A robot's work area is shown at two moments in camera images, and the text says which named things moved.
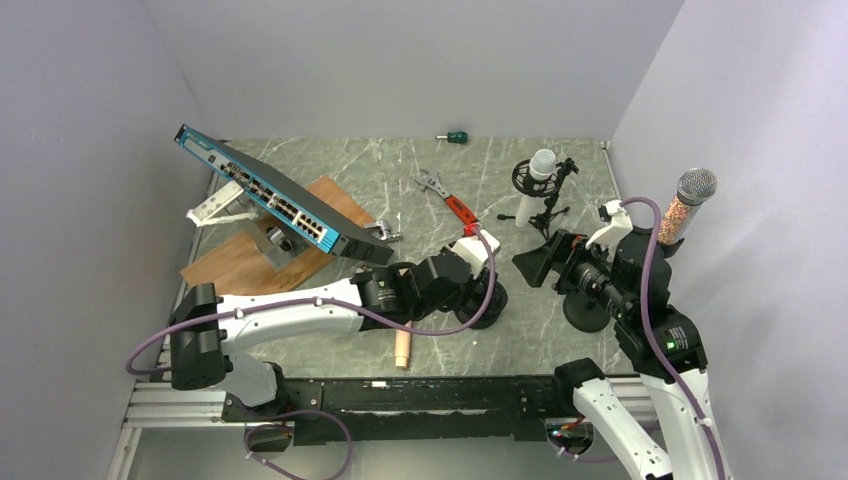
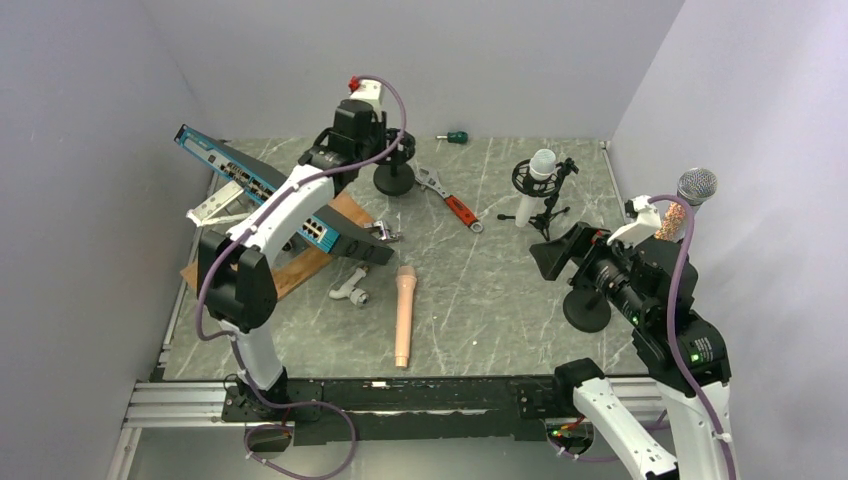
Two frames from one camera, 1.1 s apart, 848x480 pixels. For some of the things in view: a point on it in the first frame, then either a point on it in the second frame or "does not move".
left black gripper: x=465 y=294 -> x=380 y=131
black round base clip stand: x=584 y=316 does not move
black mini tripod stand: x=544 y=219 does not move
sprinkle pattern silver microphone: x=694 y=186 does not move
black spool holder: x=495 y=305 -> x=393 y=175
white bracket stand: x=201 y=214 does not move
